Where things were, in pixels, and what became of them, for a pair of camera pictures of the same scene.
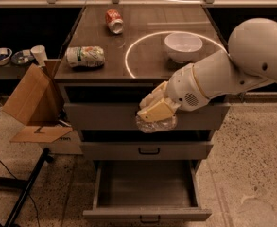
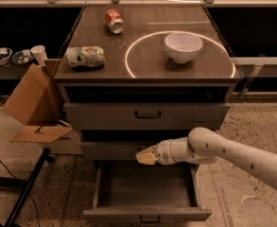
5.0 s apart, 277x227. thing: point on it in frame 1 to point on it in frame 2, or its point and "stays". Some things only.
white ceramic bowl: [182, 47] stays
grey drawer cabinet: [113, 55] stays
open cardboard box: [38, 104] stays
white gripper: [184, 88] to [162, 153]
